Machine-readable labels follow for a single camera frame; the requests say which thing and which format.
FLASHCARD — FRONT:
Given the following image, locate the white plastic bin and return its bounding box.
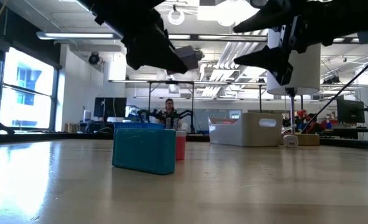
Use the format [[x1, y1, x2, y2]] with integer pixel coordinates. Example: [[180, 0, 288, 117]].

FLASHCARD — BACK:
[[207, 112, 283, 147]]

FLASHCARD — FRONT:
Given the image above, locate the person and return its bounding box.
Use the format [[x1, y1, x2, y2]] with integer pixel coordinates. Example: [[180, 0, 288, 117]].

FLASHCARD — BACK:
[[161, 98, 180, 128]]

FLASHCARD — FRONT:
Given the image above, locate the white ring ceiling lamp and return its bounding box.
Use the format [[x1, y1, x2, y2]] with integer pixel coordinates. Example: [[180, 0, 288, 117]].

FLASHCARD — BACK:
[[167, 8, 185, 26]]

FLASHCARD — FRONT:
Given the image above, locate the white shade table lamp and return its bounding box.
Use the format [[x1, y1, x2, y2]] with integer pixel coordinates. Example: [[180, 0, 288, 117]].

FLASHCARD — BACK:
[[266, 27, 322, 147]]

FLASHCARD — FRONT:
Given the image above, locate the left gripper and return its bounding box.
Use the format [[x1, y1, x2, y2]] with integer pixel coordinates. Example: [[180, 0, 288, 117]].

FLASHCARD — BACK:
[[95, 9, 189, 75]]

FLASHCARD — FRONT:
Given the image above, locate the long ceiling light bar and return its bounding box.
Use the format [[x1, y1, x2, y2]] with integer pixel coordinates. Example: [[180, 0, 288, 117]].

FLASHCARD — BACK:
[[35, 30, 268, 43]]

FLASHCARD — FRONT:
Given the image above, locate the blue plastic bin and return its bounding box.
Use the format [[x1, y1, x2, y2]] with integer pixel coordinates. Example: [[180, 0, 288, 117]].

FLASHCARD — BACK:
[[113, 121, 166, 130]]

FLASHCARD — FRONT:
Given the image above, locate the teal rectangular block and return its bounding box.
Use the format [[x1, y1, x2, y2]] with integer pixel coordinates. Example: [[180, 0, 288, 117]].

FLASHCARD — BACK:
[[111, 128, 177, 175]]

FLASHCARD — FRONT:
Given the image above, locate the black computer monitor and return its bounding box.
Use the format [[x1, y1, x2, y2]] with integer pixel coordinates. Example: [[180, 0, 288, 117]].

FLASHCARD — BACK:
[[93, 96, 128, 118], [336, 98, 366, 124]]

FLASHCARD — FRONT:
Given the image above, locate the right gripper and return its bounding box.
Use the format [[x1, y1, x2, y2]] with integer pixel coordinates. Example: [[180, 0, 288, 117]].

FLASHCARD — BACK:
[[232, 0, 359, 86]]

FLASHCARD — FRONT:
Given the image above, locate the small white charger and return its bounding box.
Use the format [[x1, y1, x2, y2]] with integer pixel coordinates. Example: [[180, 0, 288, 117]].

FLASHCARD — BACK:
[[282, 133, 299, 148]]

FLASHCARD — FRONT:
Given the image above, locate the black metal background frame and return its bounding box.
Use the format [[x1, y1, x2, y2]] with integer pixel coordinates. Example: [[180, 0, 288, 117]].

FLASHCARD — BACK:
[[108, 79, 267, 125]]

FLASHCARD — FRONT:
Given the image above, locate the large window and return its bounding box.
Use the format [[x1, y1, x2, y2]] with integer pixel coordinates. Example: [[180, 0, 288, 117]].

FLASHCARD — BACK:
[[0, 46, 60, 131]]

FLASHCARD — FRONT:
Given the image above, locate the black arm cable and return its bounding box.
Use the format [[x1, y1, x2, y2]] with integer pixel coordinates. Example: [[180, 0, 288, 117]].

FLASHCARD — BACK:
[[301, 45, 368, 134]]

